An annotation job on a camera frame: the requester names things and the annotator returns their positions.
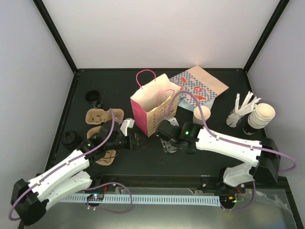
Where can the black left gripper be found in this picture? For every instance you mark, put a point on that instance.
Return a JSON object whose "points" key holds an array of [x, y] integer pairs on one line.
{"points": [[132, 143]]}

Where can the single white paper cup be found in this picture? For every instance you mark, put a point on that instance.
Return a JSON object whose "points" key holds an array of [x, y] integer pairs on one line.
{"points": [[167, 147]]}

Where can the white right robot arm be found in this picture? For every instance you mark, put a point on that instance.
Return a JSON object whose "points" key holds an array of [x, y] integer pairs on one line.
{"points": [[258, 164]]}

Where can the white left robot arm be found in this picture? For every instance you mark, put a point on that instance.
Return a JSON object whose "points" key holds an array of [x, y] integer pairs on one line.
{"points": [[32, 199]]}

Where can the black coffee cup with lid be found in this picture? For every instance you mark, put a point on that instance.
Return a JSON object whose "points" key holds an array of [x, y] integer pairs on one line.
{"points": [[70, 139]]}

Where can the black open coffee cup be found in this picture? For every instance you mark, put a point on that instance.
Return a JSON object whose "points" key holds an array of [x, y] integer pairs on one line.
{"points": [[94, 99]]}

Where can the blue checkered bakery paper bag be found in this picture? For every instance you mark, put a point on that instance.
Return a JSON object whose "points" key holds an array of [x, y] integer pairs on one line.
{"points": [[200, 83]]}

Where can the tall white paper cup stack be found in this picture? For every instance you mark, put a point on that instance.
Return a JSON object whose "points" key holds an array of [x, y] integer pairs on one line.
{"points": [[261, 116]]}

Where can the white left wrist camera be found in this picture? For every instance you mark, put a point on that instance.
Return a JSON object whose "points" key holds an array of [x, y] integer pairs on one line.
{"points": [[126, 124]]}

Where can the white slotted cable rail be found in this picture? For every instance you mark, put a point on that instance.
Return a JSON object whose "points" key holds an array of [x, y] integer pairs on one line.
{"points": [[149, 199]]}

